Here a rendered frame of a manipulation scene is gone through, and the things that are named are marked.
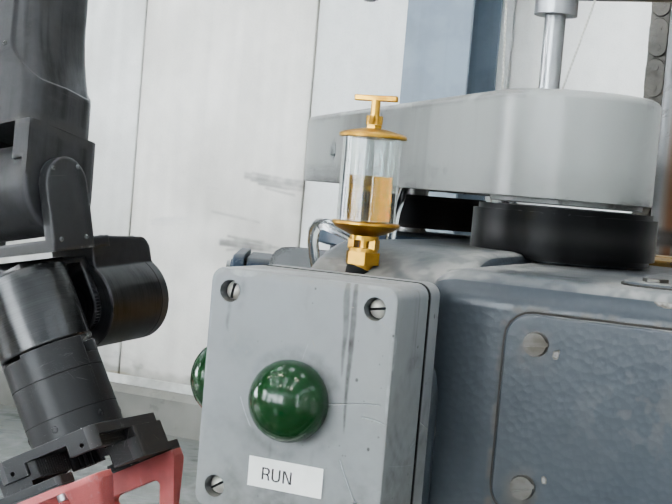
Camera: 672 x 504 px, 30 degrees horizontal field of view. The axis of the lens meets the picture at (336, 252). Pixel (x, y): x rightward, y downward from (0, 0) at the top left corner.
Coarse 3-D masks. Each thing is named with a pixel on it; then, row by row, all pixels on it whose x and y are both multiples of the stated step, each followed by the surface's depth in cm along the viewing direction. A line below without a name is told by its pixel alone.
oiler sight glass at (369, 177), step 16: (352, 144) 52; (368, 144) 52; (384, 144) 52; (400, 144) 52; (352, 160) 52; (368, 160) 52; (384, 160) 52; (400, 160) 53; (352, 176) 52; (368, 176) 52; (384, 176) 52; (352, 192) 52; (368, 192) 52; (384, 192) 52; (352, 208) 52; (368, 208) 52; (384, 208) 52
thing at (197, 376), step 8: (200, 352) 49; (200, 360) 48; (192, 368) 48; (200, 368) 48; (192, 376) 48; (200, 376) 48; (192, 384) 48; (200, 384) 48; (192, 392) 49; (200, 392) 48; (200, 400) 48
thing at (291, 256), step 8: (280, 248) 94; (288, 248) 94; (296, 248) 94; (304, 248) 94; (272, 256) 94; (280, 256) 94; (288, 256) 94; (296, 256) 94; (304, 256) 93; (320, 256) 93; (272, 264) 94; (280, 264) 94; (288, 264) 94; (296, 264) 94; (304, 264) 93
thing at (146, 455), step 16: (128, 432) 75; (144, 432) 76; (160, 432) 79; (112, 448) 75; (128, 448) 75; (144, 448) 75; (160, 448) 78; (176, 448) 80; (112, 464) 80; (128, 464) 80; (144, 464) 80; (160, 464) 80; (176, 464) 80; (128, 480) 80; (144, 480) 80; (160, 480) 80; (176, 480) 80; (160, 496) 79; (176, 496) 80
